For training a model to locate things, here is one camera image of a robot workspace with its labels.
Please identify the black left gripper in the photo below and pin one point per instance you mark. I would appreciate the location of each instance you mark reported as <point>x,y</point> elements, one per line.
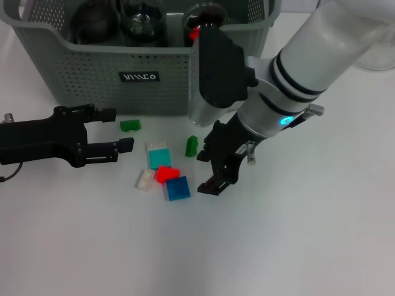
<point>46,138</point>

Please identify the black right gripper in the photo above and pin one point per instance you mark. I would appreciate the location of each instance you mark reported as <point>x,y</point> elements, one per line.
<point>228,142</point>

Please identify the blue square toy brick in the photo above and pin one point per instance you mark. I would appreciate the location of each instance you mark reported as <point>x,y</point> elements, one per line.
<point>178,188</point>

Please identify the red sloped toy block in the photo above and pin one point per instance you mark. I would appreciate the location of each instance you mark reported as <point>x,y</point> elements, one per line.
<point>166,174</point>

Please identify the white long toy brick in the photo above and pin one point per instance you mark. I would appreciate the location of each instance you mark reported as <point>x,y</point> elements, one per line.
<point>144,179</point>

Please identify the small red toy block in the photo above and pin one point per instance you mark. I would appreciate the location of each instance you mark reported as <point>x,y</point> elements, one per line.
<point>193,34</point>

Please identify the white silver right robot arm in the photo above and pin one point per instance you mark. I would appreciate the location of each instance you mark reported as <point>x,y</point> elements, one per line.
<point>308,61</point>

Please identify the green flat toy block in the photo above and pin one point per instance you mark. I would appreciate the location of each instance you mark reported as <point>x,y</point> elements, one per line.
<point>130,125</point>

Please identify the green sloped toy block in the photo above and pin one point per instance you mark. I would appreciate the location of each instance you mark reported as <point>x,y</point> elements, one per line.
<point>191,146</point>

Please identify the grey-green perforated storage bin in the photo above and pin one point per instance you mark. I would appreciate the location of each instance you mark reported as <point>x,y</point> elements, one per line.
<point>139,77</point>

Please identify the teal toy brick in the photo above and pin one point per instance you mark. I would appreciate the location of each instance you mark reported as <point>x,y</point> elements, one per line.
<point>159,158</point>

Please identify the black round teapot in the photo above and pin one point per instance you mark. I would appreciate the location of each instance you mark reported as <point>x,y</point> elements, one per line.
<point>95,21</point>

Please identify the clear glass carafe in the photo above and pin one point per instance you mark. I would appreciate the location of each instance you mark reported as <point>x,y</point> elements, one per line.
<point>379,58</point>

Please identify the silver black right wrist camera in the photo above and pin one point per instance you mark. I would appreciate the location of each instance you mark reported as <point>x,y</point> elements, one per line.
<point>216,74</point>

